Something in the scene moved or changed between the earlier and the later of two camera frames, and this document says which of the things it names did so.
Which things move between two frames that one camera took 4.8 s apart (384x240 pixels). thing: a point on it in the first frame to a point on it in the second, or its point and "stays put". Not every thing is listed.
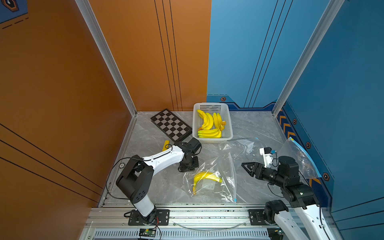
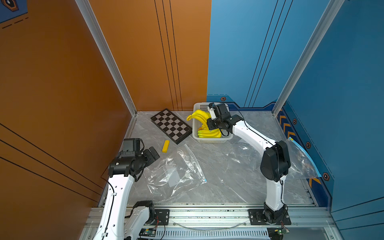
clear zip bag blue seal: x=290 y=149 stays put
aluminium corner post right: x=309 y=53 stays put
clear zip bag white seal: x=215 y=178 to x=175 y=176
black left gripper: x=185 y=169 to x=150 y=158
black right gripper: x=255 y=166 to x=210 y=124
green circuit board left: x=147 y=232 stays put
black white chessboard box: x=175 y=128 stays put
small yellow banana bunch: x=203 y=175 to x=203 y=116
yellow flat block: x=166 y=143 stays put
